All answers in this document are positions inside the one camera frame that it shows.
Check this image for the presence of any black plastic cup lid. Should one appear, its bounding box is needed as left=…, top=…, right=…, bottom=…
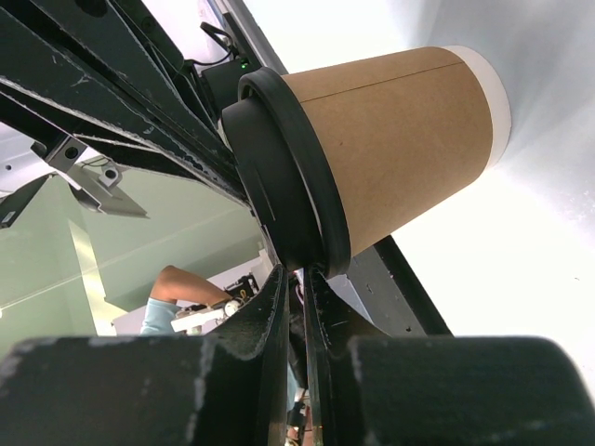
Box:
left=221, top=67, right=351, bottom=278

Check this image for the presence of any brown paper coffee cup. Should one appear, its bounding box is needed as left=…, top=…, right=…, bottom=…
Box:
left=284, top=46, right=511, bottom=254

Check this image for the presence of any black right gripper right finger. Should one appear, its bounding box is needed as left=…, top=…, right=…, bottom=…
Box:
left=304, top=269, right=594, bottom=445

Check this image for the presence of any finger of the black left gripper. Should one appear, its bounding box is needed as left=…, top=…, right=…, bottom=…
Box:
left=1, top=1, right=225, bottom=183
left=1, top=75, right=248, bottom=206

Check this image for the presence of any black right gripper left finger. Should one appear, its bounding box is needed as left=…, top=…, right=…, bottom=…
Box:
left=1, top=266, right=288, bottom=445

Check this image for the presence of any person forearm in background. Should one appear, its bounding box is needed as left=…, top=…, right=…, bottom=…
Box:
left=150, top=266, right=231, bottom=307

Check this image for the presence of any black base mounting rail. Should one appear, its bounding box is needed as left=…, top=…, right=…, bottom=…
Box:
left=347, top=236, right=452, bottom=337

